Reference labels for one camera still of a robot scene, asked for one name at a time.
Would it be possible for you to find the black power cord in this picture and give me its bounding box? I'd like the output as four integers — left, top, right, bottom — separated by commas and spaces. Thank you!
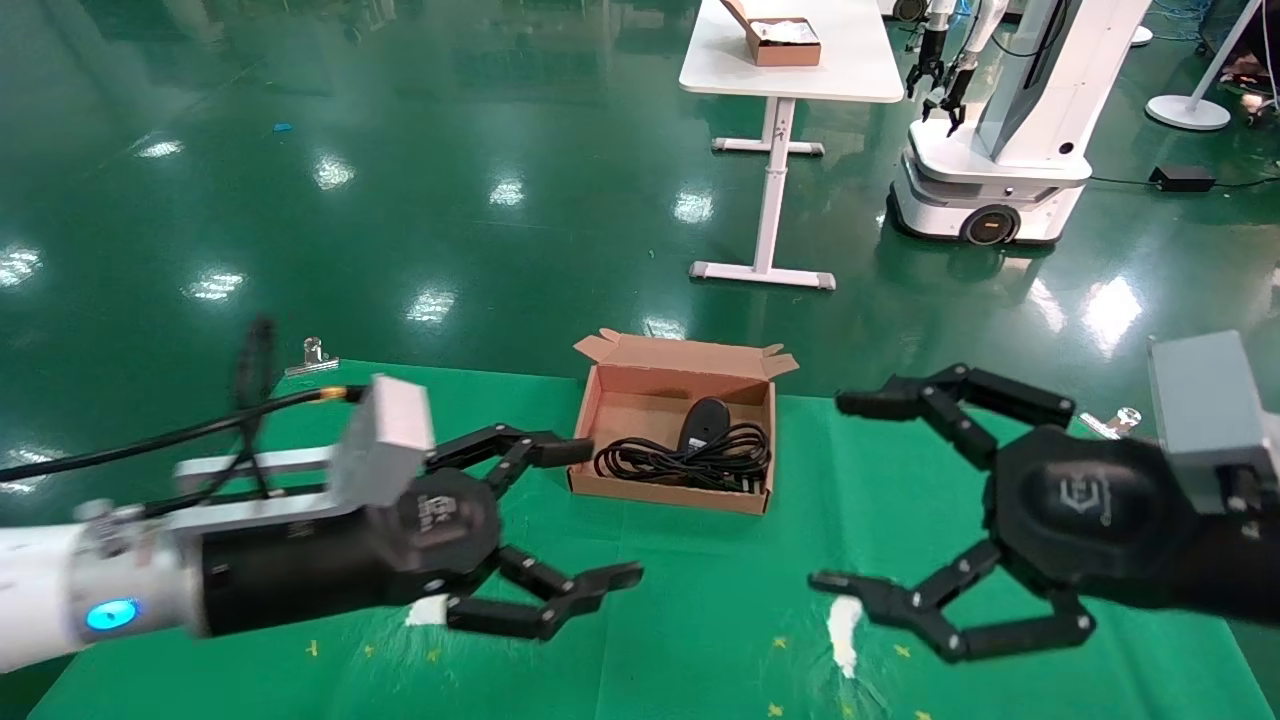
595, 422, 773, 493

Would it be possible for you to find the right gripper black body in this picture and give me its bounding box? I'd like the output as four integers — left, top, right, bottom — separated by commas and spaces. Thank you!
985, 425, 1280, 626

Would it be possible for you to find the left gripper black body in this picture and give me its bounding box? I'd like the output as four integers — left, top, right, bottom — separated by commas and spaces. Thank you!
200, 468, 501, 636

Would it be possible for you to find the white wheeled robot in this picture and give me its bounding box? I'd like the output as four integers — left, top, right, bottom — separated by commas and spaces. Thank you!
888, 0, 1153, 247

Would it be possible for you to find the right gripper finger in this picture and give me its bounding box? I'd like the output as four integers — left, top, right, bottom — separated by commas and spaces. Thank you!
808, 540, 1096, 663
835, 364, 1078, 471

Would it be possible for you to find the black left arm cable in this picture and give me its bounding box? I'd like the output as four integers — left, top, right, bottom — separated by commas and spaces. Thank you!
0, 318, 371, 483

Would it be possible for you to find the black power adapter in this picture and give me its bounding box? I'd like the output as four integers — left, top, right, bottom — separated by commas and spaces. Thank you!
1150, 164, 1217, 194

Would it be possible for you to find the small brown cardboard box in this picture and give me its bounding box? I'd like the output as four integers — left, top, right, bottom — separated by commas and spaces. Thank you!
722, 0, 823, 67

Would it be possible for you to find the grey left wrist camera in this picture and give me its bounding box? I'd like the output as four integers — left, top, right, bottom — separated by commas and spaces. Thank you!
330, 375, 436, 511

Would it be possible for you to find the metal binder clip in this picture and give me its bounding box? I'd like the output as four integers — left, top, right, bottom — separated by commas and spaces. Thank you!
283, 337, 340, 377
1079, 406, 1143, 441

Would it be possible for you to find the green table cloth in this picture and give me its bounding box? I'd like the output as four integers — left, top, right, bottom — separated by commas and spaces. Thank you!
28, 358, 1246, 720

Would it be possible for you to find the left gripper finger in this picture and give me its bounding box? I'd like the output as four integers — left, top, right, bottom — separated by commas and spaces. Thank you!
425, 424, 596, 501
445, 545, 644, 643

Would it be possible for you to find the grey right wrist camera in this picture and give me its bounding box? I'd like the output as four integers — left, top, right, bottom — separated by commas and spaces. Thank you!
1147, 331, 1280, 516

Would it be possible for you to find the white standing desk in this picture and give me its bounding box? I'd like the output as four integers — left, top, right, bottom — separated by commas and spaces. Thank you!
678, 0, 906, 291

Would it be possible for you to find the white floor stand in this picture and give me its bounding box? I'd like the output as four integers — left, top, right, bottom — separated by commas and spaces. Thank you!
1145, 0, 1263, 131

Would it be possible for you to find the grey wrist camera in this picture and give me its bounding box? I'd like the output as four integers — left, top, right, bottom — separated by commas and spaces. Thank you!
1147, 331, 1280, 516
330, 375, 436, 511

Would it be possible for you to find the open brown cardboard box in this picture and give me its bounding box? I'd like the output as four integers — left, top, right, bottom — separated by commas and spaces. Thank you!
566, 328, 801, 516

